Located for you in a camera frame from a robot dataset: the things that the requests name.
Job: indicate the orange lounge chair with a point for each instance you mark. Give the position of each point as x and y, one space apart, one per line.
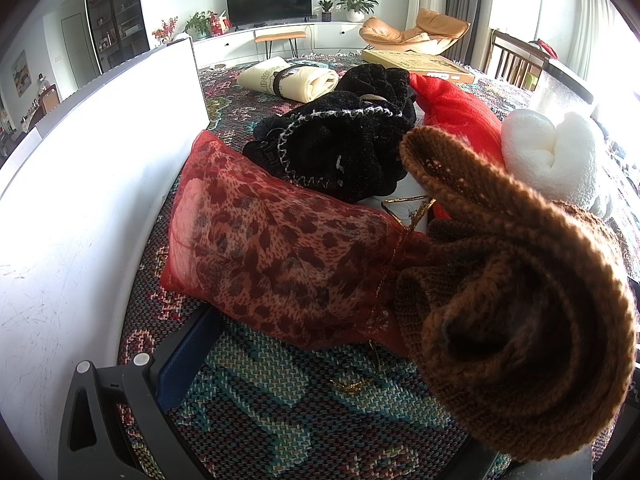
435 22

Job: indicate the dark display bookshelf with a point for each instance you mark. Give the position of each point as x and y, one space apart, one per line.
117 15

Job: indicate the white television cabinet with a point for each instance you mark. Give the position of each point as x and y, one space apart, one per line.
330 35

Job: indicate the red leopard print mesh bag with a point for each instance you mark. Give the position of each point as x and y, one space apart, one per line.
280 260

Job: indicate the large green potted plant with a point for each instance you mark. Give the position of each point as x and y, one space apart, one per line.
356 5

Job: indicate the red mesh cloth bag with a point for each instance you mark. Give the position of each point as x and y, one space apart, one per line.
460 110

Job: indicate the red flower arrangement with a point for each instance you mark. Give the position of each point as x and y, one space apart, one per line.
165 30

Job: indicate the white fluffy towel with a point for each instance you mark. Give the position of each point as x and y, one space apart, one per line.
540 145

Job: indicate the red festive ornament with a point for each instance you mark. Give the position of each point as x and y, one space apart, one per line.
219 22

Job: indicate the flat cardboard box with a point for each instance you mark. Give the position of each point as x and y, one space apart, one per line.
415 62

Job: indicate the bushy green potted plant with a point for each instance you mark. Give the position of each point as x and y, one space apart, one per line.
197 25

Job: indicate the black fuzzy scarf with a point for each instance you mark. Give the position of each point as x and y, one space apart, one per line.
340 150

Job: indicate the red cloth on chair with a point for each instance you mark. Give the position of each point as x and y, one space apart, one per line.
547 49

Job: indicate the cream rolled cushion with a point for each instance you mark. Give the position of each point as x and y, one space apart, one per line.
305 82

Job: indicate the framed wall picture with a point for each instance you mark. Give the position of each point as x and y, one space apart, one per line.
20 74

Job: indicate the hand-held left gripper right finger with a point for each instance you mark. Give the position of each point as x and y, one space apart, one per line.
550 470

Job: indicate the black television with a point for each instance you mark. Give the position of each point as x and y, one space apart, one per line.
270 2

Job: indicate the wooden chair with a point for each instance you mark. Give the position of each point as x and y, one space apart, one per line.
510 60

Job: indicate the white door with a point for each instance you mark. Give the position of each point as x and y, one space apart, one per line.
77 50

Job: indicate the small potted plant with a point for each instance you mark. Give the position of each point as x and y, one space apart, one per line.
326 9

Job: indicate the white board panel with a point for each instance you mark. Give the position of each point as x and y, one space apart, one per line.
100 185

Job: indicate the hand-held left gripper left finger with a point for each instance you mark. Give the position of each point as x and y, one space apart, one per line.
182 360

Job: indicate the brown knitted scarf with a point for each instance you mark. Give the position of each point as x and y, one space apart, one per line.
525 335

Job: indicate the orange padded bench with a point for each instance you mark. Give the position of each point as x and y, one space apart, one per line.
280 36

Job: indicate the colourful woven tablecloth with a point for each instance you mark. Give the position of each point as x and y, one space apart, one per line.
280 410

